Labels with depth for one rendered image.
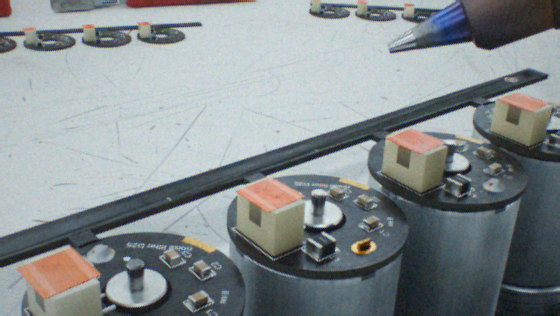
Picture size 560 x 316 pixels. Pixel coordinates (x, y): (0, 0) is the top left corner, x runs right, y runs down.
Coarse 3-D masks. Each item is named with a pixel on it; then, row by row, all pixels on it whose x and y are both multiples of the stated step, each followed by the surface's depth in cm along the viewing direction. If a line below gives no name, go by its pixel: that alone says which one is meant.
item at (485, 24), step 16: (464, 0) 7; (480, 0) 7; (496, 0) 7; (512, 0) 7; (528, 0) 7; (544, 0) 7; (480, 16) 7; (496, 16) 7; (512, 16) 7; (528, 16) 7; (544, 16) 7; (480, 32) 7; (496, 32) 7; (512, 32) 7; (528, 32) 7
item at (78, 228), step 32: (448, 96) 14; (480, 96) 14; (352, 128) 12; (384, 128) 12; (256, 160) 11; (288, 160) 11; (160, 192) 10; (192, 192) 10; (64, 224) 9; (96, 224) 9; (0, 256) 9; (32, 256) 9
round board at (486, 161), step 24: (384, 144) 12; (456, 144) 12; (480, 144) 12; (480, 168) 11; (504, 168) 11; (408, 192) 10; (432, 192) 10; (456, 192) 10; (480, 192) 11; (504, 192) 11
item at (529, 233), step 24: (552, 120) 13; (528, 168) 12; (552, 168) 12; (528, 192) 12; (552, 192) 12; (528, 216) 12; (552, 216) 12; (528, 240) 13; (552, 240) 13; (528, 264) 13; (552, 264) 13; (504, 288) 13; (528, 288) 13; (552, 288) 13; (504, 312) 13; (528, 312) 13; (552, 312) 13
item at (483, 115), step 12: (480, 108) 14; (492, 108) 13; (480, 120) 13; (480, 132) 13; (492, 132) 13; (504, 144) 12; (516, 144) 12; (540, 144) 12; (552, 144) 12; (540, 156) 12; (552, 156) 12
